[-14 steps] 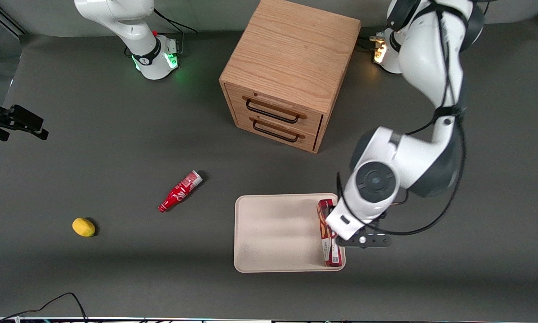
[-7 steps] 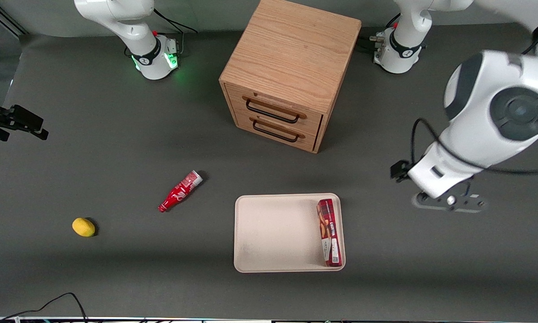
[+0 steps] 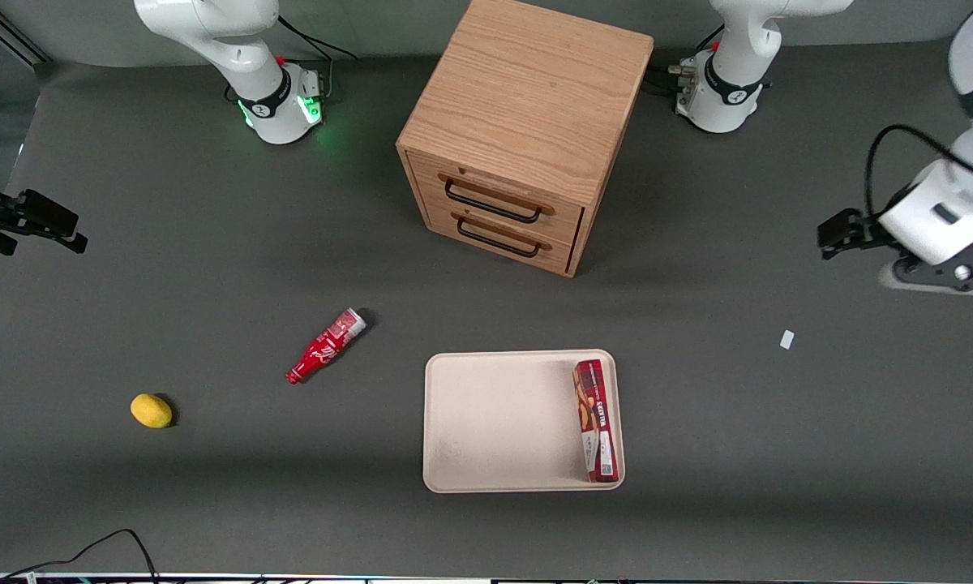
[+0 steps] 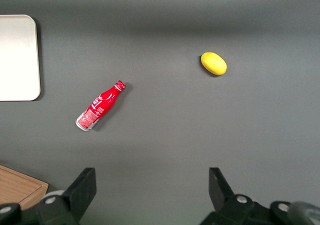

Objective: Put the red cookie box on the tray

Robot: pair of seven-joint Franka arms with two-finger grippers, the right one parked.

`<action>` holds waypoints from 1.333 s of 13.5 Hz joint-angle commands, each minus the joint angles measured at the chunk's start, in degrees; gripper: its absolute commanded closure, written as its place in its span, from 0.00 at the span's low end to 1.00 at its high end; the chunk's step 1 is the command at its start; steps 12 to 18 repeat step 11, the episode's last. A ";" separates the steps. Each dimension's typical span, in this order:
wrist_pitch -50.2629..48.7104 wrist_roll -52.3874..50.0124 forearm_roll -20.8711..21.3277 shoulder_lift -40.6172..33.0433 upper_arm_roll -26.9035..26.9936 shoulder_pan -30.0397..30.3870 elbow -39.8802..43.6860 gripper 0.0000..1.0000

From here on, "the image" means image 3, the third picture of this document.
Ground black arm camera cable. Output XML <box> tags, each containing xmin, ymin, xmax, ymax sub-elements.
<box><xmin>863</xmin><ymin>123</ymin><xmax>973</xmax><ymax>218</ymax></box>

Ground black base cables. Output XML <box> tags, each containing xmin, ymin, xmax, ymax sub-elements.
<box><xmin>647</xmin><ymin>24</ymin><xmax>727</xmax><ymax>93</ymax></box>
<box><xmin>276</xmin><ymin>15</ymin><xmax>358</xmax><ymax>103</ymax></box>

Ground wooden drawer cabinet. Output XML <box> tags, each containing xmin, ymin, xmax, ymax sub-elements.
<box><xmin>396</xmin><ymin>0</ymin><xmax>655</xmax><ymax>279</ymax></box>

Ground wooden drawer front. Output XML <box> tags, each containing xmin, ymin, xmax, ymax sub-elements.
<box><xmin>409</xmin><ymin>152</ymin><xmax>585</xmax><ymax>244</ymax></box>
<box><xmin>426</xmin><ymin>201</ymin><xmax>578</xmax><ymax>274</ymax></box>

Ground red cola bottle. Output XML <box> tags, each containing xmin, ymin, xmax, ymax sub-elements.
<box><xmin>285</xmin><ymin>307</ymin><xmax>369</xmax><ymax>385</ymax></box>

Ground aluminium frame rail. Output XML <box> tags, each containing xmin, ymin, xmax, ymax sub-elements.
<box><xmin>0</xmin><ymin>0</ymin><xmax>51</xmax><ymax>67</ymax></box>

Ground yellow lemon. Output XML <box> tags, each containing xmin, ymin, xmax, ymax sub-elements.
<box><xmin>130</xmin><ymin>393</ymin><xmax>174</xmax><ymax>429</ymax></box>

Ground dark grey table mat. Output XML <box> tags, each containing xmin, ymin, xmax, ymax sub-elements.
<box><xmin>0</xmin><ymin>32</ymin><xmax>973</xmax><ymax>580</ymax></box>

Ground black drawer handle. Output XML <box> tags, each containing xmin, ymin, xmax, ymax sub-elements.
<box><xmin>456</xmin><ymin>215</ymin><xmax>543</xmax><ymax>260</ymax></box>
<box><xmin>444</xmin><ymin>178</ymin><xmax>547</xmax><ymax>225</ymax></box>

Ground black floor cable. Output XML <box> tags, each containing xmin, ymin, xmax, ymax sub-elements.
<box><xmin>0</xmin><ymin>529</ymin><xmax>160</xmax><ymax>584</ymax></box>

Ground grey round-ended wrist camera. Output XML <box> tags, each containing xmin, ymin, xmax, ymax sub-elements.
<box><xmin>879</xmin><ymin>258</ymin><xmax>973</xmax><ymax>299</ymax></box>

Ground beige plastic tray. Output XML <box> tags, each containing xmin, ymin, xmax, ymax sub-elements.
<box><xmin>422</xmin><ymin>349</ymin><xmax>626</xmax><ymax>494</ymax></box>

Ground red cookie box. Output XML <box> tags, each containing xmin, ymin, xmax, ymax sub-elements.
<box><xmin>572</xmin><ymin>359</ymin><xmax>621</xmax><ymax>484</ymax></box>

